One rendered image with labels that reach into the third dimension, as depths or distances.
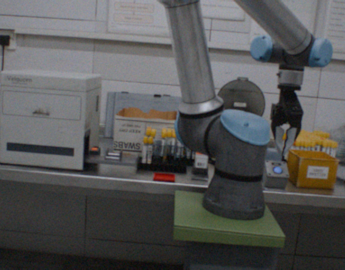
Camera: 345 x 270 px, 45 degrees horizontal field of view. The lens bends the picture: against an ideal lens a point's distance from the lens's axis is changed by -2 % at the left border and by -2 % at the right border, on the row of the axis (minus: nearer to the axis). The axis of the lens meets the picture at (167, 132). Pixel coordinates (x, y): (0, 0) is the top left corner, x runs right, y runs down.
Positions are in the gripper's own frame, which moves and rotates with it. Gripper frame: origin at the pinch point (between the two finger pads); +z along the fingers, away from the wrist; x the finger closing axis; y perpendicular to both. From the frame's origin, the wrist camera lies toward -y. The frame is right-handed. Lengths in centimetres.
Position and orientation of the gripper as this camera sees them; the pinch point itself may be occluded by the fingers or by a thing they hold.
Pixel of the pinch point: (282, 152)
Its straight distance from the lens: 130.8
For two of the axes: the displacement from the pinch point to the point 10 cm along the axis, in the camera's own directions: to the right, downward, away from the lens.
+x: -10.0, -0.8, 0.1
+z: -0.8, 9.8, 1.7
